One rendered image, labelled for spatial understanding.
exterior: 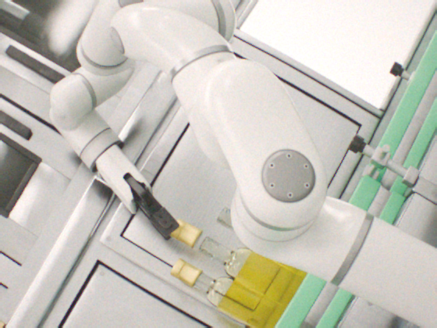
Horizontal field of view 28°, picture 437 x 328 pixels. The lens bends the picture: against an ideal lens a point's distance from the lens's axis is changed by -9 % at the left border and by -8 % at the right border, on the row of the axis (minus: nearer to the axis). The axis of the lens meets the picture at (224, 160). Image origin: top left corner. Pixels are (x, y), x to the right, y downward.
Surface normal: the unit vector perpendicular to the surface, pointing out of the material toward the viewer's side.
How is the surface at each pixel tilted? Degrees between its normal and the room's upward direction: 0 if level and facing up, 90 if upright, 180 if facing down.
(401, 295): 93
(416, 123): 90
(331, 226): 49
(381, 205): 90
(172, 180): 90
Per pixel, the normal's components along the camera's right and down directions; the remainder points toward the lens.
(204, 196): 0.02, -0.26
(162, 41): -0.44, 0.21
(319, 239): -0.54, -0.49
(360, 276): -0.28, 0.39
